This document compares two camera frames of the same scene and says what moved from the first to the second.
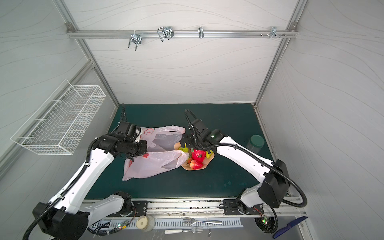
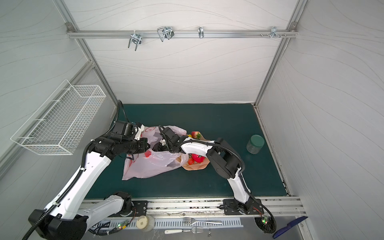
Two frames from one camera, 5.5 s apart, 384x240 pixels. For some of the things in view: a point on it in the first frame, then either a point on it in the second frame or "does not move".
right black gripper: x=186 y=142 to x=163 y=144
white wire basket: x=59 y=125 does not move
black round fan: x=266 y=224 does not move
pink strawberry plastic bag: x=161 y=155 does not move
